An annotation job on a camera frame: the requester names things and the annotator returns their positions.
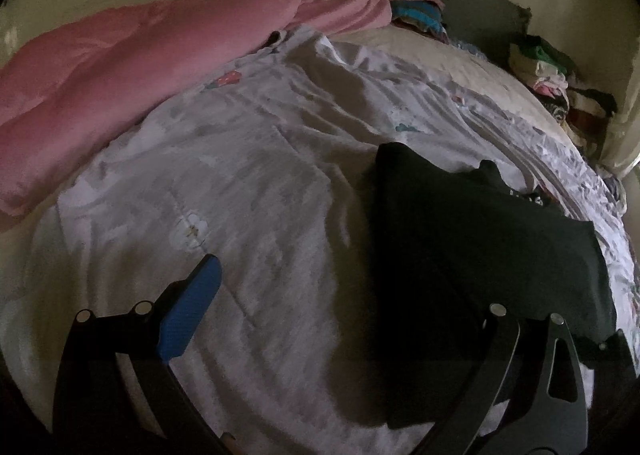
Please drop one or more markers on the black garment with white lettering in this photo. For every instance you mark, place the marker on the black garment with white lettering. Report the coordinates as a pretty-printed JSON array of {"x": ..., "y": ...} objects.
[{"x": 441, "y": 248}]

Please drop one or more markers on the pile of mixed clothes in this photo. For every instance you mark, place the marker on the pile of mixed clothes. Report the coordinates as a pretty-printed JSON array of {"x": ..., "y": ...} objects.
[{"x": 555, "y": 81}]

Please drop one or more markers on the white printed bed sheet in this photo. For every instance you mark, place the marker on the white printed bed sheet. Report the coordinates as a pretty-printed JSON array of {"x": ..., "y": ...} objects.
[{"x": 270, "y": 176}]

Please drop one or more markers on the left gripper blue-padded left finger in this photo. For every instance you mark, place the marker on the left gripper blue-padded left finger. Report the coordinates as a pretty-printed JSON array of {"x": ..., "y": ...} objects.
[{"x": 92, "y": 406}]

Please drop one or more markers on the folded blue and teal clothes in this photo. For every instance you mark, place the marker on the folded blue and teal clothes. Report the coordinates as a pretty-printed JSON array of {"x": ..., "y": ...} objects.
[{"x": 421, "y": 16}]

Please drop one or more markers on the pink blanket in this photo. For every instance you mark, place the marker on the pink blanket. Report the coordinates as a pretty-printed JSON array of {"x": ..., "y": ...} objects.
[{"x": 69, "y": 92}]

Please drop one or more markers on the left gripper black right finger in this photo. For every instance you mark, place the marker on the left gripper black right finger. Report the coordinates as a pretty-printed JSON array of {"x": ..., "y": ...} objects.
[{"x": 524, "y": 395}]

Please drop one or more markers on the cream mattress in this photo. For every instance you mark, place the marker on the cream mattress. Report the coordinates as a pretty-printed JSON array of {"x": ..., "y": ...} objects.
[{"x": 466, "y": 70}]

